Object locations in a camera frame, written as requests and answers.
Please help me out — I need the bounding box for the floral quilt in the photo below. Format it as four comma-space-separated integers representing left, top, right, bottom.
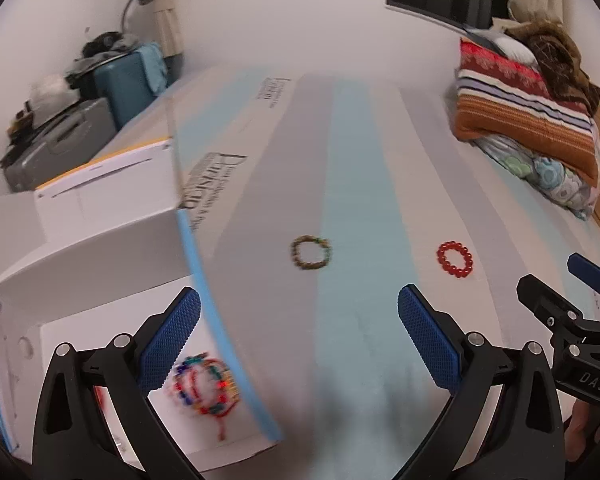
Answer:
472, 132, 600, 222

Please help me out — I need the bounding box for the teal suitcase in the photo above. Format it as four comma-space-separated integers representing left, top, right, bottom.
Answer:
92, 45, 168, 131

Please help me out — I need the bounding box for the green brown bead bracelet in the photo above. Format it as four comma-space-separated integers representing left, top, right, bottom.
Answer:
290, 235, 333, 271

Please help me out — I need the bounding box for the grey suitcase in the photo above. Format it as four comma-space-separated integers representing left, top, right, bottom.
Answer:
2, 96, 118, 193

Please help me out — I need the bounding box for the striped pillow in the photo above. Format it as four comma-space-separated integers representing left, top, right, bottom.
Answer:
452, 37, 600, 186

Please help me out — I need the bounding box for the pile of dark clothes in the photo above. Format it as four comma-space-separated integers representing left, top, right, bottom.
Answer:
65, 31, 141, 88

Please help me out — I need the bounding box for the white pillow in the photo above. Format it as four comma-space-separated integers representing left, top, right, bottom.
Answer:
490, 30, 540, 68

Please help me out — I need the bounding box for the beige pleated curtain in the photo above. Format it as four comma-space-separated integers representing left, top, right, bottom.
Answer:
149, 0, 186, 81

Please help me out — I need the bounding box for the blue and yellow cardboard box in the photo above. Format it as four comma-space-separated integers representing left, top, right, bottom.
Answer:
0, 137, 283, 473

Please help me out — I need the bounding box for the multicolour bead bracelet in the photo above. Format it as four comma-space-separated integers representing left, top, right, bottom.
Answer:
171, 353, 241, 416

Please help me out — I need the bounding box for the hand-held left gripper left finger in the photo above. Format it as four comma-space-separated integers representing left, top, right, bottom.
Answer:
32, 286, 203, 480

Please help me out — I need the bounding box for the light blue towel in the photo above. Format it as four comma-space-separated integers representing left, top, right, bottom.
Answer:
137, 42, 170, 93

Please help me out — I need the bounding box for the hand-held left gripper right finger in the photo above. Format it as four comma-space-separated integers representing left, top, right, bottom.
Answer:
397, 284, 566, 480

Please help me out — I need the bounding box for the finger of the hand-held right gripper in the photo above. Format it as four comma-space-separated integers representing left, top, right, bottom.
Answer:
567, 253, 600, 297
516, 274, 581, 332

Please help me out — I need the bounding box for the brown fur blanket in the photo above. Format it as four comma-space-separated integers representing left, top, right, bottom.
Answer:
502, 19, 600, 113

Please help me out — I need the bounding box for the white plastic bag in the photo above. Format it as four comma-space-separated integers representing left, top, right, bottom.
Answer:
29, 74, 73, 111

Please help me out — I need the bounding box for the red bead bracelet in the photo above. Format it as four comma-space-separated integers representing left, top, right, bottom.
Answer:
436, 241, 474, 278

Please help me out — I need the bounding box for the person's right hand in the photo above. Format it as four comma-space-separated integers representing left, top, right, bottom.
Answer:
565, 399, 600, 456

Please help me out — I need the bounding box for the striped bed sheet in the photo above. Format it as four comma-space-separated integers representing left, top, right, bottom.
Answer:
95, 62, 600, 480

